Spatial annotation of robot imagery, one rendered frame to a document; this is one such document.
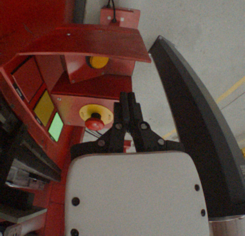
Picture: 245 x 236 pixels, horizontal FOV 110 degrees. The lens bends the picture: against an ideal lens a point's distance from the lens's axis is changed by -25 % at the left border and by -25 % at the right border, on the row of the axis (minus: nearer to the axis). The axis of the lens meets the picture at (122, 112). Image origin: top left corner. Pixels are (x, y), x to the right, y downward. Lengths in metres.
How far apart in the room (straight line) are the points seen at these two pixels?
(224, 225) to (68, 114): 0.46
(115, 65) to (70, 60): 0.09
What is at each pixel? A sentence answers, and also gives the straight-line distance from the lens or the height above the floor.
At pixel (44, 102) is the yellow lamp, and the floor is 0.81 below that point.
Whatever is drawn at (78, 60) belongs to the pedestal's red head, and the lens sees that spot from 0.22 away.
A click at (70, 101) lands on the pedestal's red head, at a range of 0.23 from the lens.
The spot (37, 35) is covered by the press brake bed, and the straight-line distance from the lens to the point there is 0.45.
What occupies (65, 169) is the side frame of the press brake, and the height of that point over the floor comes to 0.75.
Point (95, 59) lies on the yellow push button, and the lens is 0.22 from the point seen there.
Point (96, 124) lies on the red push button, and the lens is 0.22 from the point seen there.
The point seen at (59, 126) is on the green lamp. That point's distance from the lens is 0.28.
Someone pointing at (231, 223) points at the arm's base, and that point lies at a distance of 0.41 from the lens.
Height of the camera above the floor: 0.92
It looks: 39 degrees down
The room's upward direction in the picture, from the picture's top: 179 degrees counter-clockwise
